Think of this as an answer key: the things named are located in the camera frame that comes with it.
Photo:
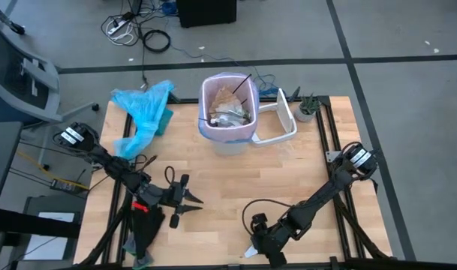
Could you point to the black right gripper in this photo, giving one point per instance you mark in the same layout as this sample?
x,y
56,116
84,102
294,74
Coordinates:
x,y
273,236

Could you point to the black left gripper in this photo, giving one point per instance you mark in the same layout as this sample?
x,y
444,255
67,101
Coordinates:
x,y
166,195

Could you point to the white wrapper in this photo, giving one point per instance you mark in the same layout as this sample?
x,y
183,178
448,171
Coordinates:
x,y
224,120
250,252

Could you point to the blue plastic bag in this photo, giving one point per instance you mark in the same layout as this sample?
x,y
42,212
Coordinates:
x,y
145,112

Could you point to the white swing bin lid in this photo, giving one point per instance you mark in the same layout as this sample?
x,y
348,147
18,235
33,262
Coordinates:
x,y
286,112

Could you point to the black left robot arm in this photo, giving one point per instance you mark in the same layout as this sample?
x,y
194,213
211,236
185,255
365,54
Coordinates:
x,y
112,165

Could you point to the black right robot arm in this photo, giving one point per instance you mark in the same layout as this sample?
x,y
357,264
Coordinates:
x,y
325,195

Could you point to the white plastic trash bin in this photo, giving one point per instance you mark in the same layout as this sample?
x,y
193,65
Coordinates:
x,y
230,148

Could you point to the pink trash bag blue rim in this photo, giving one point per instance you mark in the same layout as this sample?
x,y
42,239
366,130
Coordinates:
x,y
228,135

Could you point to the black work gloves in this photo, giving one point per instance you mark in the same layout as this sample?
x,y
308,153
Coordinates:
x,y
147,232

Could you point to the small black device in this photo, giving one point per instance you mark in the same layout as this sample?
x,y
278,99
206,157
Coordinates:
x,y
65,185

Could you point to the black cabinet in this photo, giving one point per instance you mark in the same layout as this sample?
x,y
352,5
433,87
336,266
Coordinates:
x,y
63,204

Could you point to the potted succulent plant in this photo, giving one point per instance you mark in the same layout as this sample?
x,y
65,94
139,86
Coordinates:
x,y
307,107

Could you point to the black pointed plastic piece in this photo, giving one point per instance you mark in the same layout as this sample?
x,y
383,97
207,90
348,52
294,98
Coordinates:
x,y
295,94

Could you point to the white paper on cabinet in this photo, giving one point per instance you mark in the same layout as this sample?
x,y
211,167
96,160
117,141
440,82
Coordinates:
x,y
48,247

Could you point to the black computer case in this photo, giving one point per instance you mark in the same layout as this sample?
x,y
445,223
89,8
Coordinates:
x,y
205,13

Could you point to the white power strip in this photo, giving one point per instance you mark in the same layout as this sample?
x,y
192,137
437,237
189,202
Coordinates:
x,y
117,27

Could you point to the grey office chair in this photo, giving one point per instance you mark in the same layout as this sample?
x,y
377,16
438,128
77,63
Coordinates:
x,y
10,75

